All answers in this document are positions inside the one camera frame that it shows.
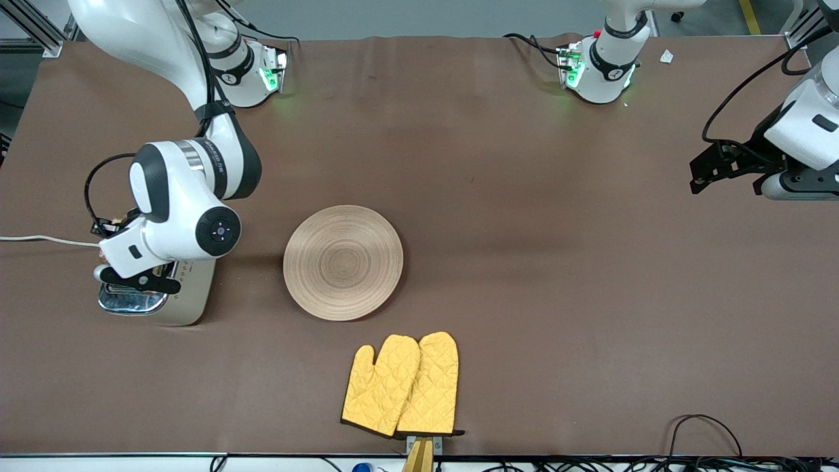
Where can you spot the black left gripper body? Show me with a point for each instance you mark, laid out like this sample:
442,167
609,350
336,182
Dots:
755,151

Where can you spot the round wooden plate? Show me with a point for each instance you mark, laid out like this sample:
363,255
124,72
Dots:
343,262

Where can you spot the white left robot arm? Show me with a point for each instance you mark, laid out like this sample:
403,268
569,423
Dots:
609,65

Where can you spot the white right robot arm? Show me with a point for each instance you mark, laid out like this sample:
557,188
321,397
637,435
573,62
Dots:
164,183

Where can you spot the silver two-slot toaster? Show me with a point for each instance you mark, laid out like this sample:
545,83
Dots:
196,295

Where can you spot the yellow quilted oven mitt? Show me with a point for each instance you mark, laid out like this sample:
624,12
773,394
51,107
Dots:
377,393
432,387

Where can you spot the blue round cap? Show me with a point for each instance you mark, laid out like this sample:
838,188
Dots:
362,468

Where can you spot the wooden stick pair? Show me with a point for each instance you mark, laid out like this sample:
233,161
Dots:
419,459

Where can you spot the aluminium frame profile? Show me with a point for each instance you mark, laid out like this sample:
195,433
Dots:
796,40
52,47

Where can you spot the grey metal bracket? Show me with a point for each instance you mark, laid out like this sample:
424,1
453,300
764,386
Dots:
436,442

